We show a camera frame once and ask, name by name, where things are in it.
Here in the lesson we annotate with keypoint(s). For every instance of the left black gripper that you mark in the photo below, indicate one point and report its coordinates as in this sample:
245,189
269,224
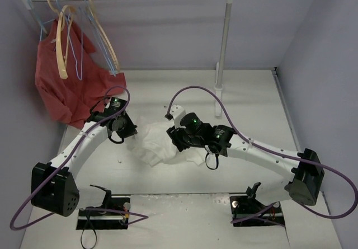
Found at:
130,130

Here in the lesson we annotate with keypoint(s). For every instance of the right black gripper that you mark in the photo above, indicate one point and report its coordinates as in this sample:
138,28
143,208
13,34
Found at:
177,137

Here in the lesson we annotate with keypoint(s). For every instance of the white t shirt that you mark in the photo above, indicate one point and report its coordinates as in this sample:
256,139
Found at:
153,146

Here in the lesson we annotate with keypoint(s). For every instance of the tan wooden hanger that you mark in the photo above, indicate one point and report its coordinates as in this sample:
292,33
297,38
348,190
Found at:
65,19
107,39

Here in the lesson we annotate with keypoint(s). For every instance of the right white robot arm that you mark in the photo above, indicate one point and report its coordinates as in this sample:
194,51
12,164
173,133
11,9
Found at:
300,179

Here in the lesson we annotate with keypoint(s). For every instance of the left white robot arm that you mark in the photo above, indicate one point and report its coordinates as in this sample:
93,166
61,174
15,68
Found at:
53,184

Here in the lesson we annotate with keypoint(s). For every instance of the red t shirt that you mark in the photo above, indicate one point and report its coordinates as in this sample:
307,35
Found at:
69,101

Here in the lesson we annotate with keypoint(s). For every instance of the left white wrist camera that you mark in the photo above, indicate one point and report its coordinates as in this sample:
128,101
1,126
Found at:
176,113

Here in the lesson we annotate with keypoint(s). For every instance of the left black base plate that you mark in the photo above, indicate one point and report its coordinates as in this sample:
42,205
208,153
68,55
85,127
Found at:
89,220

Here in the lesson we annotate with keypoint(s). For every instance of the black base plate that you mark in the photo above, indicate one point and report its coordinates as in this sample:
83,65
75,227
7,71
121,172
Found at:
89,220
242,206

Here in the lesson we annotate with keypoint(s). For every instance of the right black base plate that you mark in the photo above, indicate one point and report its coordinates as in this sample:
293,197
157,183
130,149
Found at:
242,206

